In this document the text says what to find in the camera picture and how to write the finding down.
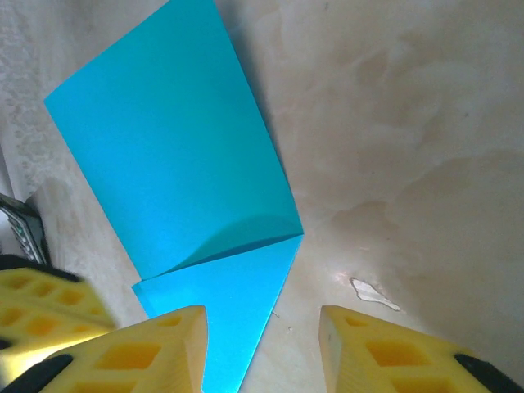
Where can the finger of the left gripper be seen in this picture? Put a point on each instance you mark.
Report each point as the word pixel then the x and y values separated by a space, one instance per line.
pixel 41 288
pixel 49 327

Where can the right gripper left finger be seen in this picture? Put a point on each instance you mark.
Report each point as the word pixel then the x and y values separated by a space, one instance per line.
pixel 143 356

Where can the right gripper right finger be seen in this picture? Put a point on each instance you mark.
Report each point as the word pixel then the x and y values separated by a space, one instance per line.
pixel 389 360

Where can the blue square paper sheet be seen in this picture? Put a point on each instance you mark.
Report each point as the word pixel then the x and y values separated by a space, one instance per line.
pixel 163 143

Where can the black desk calculator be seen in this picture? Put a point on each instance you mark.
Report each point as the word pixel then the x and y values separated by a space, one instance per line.
pixel 22 233

